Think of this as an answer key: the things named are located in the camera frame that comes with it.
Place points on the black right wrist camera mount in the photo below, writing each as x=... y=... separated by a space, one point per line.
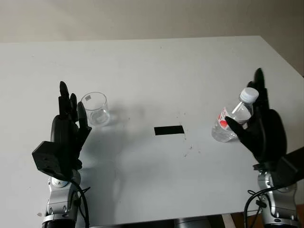
x=285 y=171

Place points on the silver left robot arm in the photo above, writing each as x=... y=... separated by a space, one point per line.
x=59 y=202

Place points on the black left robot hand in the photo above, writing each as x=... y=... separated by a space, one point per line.
x=64 y=133

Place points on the gray robot torso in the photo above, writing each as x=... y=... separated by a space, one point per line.
x=171 y=223

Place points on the black tape rectangle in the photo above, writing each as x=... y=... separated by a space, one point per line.
x=169 y=130

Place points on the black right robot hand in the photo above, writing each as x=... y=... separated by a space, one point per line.
x=268 y=133

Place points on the clear plastic water bottle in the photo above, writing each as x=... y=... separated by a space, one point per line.
x=229 y=128

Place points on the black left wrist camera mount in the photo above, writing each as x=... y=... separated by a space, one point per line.
x=47 y=159

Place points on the clear glass cup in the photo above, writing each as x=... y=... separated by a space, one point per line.
x=96 y=111

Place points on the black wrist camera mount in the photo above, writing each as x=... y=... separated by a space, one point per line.
x=285 y=171
x=47 y=159

